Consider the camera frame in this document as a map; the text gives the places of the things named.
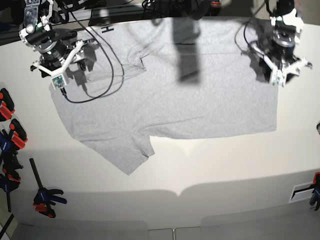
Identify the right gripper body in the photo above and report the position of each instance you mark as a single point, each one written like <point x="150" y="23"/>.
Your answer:
<point x="56" y="54"/>

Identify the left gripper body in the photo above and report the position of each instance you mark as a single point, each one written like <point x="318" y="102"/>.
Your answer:
<point x="280" y="56"/>

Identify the grey T-shirt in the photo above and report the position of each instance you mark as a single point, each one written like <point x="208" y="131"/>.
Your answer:
<point x="178" y="78"/>

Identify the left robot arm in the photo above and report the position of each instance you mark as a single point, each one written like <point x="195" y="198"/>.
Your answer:
<point x="285" y="28"/>

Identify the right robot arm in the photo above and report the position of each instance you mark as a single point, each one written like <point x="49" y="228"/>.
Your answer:
<point x="38" y="21"/>

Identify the upper orange black clamp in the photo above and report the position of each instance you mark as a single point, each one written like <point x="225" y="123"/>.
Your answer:
<point x="7" y="106"/>

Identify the orange black clamp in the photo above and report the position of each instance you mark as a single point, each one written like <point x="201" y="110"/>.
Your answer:
<point x="17" y="135"/>
<point x="7" y="106"/>

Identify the white label plate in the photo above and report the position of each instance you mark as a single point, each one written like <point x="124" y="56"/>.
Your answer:
<point x="301" y="192"/>

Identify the blue black clamp left edge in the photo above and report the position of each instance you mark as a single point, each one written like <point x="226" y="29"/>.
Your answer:
<point x="9" y="164"/>

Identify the blue clamp right edge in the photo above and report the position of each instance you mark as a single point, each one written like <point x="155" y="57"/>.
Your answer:
<point x="315" y="199"/>

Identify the clamp with long black bar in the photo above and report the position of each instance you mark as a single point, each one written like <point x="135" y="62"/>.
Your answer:
<point x="45" y="199"/>

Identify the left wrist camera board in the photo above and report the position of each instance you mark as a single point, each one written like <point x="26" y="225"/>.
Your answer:
<point x="278" y="77"/>

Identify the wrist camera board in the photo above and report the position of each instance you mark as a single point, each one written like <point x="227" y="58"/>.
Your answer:
<point x="59" y="81"/>
<point x="278" y="77"/>

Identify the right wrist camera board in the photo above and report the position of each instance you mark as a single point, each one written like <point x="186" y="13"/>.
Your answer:
<point x="59" y="81"/>

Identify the aluminium rail top left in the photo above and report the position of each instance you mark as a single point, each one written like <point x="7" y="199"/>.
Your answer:
<point x="9" y="32"/>

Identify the black camera mount top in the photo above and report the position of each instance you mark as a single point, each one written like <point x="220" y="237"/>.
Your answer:
<point x="197" y="9"/>

